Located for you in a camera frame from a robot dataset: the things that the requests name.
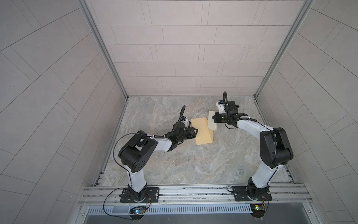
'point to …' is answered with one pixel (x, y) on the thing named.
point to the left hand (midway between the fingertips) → (199, 129)
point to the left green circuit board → (139, 211)
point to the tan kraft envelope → (204, 135)
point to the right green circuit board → (258, 210)
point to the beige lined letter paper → (211, 124)
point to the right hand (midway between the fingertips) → (212, 116)
